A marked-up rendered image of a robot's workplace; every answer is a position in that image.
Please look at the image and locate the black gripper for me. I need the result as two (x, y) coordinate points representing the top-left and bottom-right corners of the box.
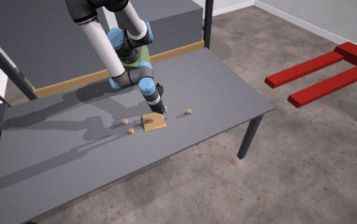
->
(147, 83), (168, 114)

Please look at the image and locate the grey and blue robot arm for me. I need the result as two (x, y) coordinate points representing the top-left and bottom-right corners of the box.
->
(65, 0), (158, 101)

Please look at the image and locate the tan flat mat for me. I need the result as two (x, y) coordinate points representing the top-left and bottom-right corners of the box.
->
(142, 113), (166, 131)

